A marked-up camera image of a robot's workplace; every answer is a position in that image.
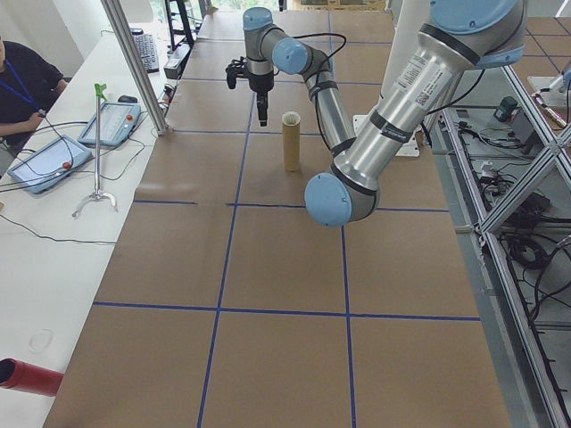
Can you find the white feather shuttlecock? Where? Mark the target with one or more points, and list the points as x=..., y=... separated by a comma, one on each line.
x=291, y=118

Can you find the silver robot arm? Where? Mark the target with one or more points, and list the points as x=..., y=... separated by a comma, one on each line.
x=392, y=120

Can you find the brown cardboard tube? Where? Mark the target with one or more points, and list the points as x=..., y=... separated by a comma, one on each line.
x=291, y=151

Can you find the black computer box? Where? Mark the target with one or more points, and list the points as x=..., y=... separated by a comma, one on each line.
x=176, y=62

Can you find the black keyboard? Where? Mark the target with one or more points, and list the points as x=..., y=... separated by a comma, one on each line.
x=146, y=53

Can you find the black computer mouse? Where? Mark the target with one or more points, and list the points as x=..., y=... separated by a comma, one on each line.
x=127, y=99

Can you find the small black desk device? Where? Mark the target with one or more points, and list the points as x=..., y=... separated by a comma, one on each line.
x=137, y=31

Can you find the blue teach pendant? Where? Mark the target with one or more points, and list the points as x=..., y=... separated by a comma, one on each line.
x=118, y=122
x=44, y=162

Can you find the white power plug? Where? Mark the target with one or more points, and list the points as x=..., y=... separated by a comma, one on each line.
x=486, y=168

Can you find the person in black shirt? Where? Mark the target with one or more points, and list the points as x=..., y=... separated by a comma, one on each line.
x=22, y=84

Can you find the dark green device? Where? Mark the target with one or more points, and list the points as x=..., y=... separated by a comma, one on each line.
x=506, y=107

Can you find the grey metal box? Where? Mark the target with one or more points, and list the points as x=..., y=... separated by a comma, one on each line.
x=524, y=131

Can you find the red cylinder tube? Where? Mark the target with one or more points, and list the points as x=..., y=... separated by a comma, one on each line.
x=31, y=378

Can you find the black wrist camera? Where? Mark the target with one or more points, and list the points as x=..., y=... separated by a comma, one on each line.
x=233, y=76

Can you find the aluminium profile post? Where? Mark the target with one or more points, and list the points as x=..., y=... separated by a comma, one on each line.
x=134, y=62

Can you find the white post with base plate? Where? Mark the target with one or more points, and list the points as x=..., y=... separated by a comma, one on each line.
x=401, y=40

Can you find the metal bar frame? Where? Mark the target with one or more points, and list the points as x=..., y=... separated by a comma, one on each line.
x=519, y=189

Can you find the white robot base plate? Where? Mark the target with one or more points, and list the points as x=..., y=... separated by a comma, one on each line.
x=546, y=84

